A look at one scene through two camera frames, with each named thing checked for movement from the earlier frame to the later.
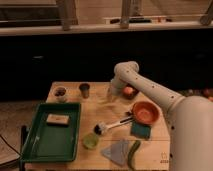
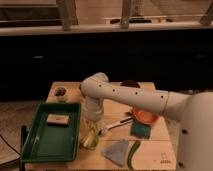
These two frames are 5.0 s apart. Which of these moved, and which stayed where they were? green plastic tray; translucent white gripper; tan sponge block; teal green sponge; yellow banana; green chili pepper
Moved: translucent white gripper; yellow banana
Stayed: tan sponge block; green plastic tray; green chili pepper; teal green sponge
